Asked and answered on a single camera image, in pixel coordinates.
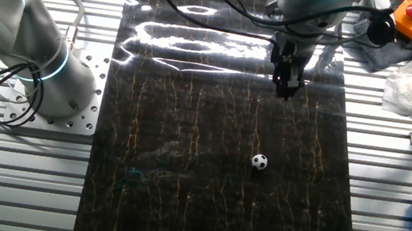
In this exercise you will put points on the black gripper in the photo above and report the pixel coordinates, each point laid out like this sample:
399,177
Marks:
291,61

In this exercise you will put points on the small soccer ball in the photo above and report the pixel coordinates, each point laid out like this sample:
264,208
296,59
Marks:
259,161

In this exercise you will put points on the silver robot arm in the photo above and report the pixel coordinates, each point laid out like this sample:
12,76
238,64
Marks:
11,18

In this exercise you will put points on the black gold-veined marble mat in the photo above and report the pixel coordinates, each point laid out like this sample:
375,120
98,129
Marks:
205,151

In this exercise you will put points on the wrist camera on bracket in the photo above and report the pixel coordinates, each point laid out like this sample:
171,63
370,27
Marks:
380,31

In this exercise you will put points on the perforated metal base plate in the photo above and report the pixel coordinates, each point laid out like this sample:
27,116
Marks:
91,76

